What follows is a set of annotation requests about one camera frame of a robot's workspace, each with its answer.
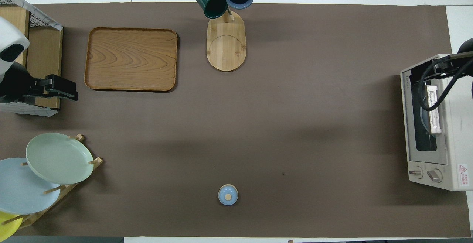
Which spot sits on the pale blue racked plate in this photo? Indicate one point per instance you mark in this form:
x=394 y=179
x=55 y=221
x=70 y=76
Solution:
x=18 y=191

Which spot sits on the silver oven knob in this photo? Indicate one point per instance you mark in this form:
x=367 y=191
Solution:
x=434 y=175
x=415 y=173

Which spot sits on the wooden plate rack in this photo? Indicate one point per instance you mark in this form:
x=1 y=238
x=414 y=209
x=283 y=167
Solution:
x=97 y=160

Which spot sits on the wooden mug tree stand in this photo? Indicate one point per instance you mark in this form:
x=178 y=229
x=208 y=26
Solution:
x=225 y=47

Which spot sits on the yellow plate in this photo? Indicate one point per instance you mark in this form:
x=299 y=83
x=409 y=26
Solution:
x=7 y=228

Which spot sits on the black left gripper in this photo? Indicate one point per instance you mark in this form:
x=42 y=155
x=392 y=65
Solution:
x=16 y=86

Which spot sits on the wooden two-tier shelf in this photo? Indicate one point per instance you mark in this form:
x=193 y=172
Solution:
x=44 y=58

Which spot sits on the brown table mat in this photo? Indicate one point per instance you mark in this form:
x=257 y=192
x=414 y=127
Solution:
x=295 y=88

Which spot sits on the pale green plate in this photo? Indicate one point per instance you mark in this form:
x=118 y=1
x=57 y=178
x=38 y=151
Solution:
x=59 y=158

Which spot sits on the light blue round plate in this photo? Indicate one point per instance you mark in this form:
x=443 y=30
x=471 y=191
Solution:
x=425 y=119

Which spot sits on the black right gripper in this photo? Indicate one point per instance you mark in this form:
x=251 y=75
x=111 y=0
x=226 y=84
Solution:
x=460 y=65

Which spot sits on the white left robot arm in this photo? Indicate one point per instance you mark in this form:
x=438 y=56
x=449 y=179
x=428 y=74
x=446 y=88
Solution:
x=11 y=32

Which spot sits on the white toaster oven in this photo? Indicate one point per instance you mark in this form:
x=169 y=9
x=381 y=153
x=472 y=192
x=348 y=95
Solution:
x=458 y=143

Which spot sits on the rectangular wooden tray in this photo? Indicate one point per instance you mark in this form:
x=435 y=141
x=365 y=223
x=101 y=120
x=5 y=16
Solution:
x=129 y=58

